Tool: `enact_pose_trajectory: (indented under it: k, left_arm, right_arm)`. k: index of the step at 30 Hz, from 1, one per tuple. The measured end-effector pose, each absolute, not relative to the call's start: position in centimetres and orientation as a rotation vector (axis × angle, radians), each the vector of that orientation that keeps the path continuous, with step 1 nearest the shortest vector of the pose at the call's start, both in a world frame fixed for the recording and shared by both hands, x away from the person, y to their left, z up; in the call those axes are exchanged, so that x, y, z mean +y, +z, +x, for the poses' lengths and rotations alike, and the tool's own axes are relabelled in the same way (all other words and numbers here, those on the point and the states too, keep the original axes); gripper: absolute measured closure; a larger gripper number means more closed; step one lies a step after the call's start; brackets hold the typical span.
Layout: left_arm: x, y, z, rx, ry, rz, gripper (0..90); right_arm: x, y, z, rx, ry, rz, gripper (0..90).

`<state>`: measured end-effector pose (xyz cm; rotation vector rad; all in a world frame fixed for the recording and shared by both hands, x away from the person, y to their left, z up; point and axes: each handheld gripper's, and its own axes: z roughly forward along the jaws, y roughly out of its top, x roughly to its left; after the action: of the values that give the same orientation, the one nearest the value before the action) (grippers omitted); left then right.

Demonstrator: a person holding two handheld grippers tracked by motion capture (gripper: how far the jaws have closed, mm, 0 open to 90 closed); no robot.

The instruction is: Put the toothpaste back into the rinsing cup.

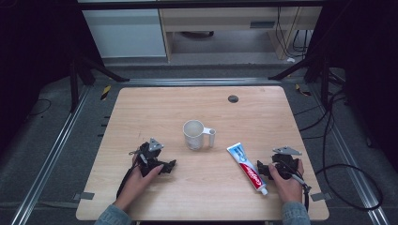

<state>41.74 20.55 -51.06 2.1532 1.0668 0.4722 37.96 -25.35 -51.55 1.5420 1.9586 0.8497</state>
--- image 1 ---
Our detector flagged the white cabinet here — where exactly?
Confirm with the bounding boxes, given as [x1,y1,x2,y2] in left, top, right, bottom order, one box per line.
[82,8,167,59]

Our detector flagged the aluminium cross rail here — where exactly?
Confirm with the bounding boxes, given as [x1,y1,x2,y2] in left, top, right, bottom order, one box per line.
[118,77,283,88]

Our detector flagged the long black floor cable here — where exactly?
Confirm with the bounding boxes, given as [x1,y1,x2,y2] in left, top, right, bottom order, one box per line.
[294,88,384,211]

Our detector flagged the person's left hand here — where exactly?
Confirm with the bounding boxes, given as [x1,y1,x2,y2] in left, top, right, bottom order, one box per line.
[113,154,164,211]

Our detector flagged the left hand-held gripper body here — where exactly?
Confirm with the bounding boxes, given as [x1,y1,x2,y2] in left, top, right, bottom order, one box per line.
[129,137,167,178]

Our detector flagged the yellow black tape strip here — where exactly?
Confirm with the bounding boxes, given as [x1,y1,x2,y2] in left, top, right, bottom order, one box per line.
[99,84,113,101]
[294,82,313,98]

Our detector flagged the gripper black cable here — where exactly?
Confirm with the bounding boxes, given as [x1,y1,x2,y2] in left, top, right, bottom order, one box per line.
[279,159,313,212]
[115,146,148,200]

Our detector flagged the black stand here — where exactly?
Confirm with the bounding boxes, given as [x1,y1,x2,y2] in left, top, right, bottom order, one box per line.
[268,50,346,109]
[69,52,131,114]

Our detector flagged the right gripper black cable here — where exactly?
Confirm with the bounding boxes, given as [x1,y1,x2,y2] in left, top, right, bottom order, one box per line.
[279,159,313,212]

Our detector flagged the hanging black cables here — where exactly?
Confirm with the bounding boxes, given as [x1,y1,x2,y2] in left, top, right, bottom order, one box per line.
[274,6,311,59]

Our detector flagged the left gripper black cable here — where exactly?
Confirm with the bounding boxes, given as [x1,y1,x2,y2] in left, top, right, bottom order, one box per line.
[115,146,148,200]

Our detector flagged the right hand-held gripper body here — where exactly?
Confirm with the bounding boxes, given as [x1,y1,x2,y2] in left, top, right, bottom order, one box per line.
[270,145,303,181]

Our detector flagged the blue red toothpaste tube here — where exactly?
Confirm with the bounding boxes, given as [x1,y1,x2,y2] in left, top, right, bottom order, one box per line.
[226,142,269,196]

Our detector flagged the thin black floor cable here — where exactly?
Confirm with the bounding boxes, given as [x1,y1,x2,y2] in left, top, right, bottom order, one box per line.
[27,97,53,118]

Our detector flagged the white cup with handle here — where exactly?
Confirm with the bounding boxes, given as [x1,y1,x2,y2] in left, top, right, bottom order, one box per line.
[182,119,217,151]

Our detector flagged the grey tape piece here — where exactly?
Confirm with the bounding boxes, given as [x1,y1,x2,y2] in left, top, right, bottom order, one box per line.
[72,191,96,202]
[310,191,333,203]

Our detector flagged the aluminium floor rail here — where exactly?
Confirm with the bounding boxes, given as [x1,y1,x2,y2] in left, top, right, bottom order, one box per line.
[9,85,92,225]
[308,82,391,225]

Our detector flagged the person's right hand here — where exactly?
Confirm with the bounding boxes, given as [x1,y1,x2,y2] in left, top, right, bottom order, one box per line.
[268,158,305,204]

